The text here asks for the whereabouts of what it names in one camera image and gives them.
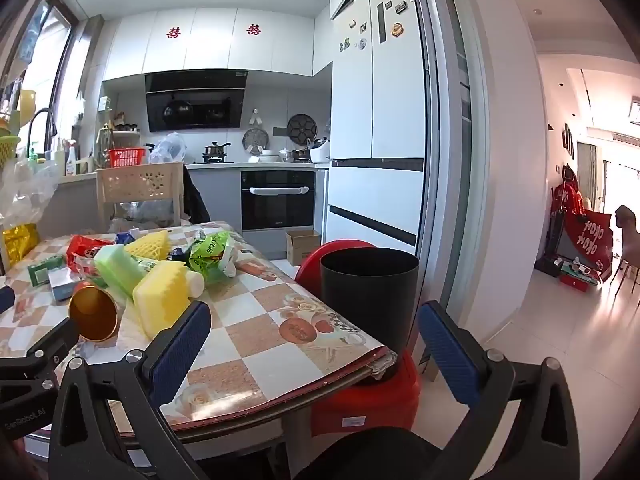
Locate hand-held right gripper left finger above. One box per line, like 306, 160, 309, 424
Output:
49, 301, 213, 480

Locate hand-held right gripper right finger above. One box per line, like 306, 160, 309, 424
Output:
417, 301, 596, 480

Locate gold metal cup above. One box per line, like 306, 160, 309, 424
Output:
67, 281, 120, 343

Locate yellow foam fruit net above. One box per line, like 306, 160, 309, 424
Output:
124, 230, 173, 261
132, 260, 193, 339

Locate white and blue box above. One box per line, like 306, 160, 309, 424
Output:
48, 267, 83, 302

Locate red snack packet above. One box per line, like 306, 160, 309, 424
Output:
66, 234, 116, 273

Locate black trash bin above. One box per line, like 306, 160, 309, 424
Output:
320, 247, 420, 361

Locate green label drink bottle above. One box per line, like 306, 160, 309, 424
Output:
93, 244, 206, 300

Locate green snack bag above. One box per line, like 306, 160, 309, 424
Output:
186, 230, 238, 286

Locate gold foil bag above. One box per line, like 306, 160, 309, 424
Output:
2, 222, 40, 263

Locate checkered tablecloth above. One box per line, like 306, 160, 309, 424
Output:
0, 222, 401, 431

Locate red plastic stool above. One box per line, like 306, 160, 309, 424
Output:
295, 240, 421, 436

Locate clear crumpled plastic bag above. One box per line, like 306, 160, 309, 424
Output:
0, 157, 63, 231

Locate crumpled plastic bags on chair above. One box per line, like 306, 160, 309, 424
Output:
112, 200, 176, 228

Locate yellow plastic basket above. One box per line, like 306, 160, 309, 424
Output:
0, 132, 22, 168

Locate black plastic bag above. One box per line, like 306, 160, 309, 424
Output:
182, 164, 211, 226

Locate cardboard box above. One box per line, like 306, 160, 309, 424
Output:
286, 229, 322, 267

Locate grey kitchen counter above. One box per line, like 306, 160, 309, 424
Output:
50, 160, 331, 261

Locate black kitchen faucet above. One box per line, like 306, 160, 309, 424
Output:
26, 108, 57, 161

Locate black built-in oven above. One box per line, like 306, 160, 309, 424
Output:
241, 170, 317, 232

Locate beige plastic chair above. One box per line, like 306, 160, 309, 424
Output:
96, 161, 185, 231

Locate red decoration pile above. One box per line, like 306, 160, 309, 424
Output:
550, 165, 613, 281

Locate red plastic basket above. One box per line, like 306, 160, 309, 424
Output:
107, 147, 147, 168

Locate yellow plastic bowl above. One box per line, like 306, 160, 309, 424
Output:
17, 89, 37, 128

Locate translucent plastic bag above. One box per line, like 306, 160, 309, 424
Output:
149, 132, 188, 165

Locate steel cooking pot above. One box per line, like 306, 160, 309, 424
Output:
202, 141, 232, 163

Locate wooden dining chair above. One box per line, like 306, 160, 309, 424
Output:
614, 205, 640, 301

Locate grey round steamer tray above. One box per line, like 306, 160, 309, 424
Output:
242, 127, 270, 156

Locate black range hood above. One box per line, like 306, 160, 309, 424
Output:
145, 69, 249, 133

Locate white refrigerator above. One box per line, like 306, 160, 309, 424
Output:
322, 0, 426, 256

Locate white wall cabinets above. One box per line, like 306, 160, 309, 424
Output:
102, 7, 333, 81

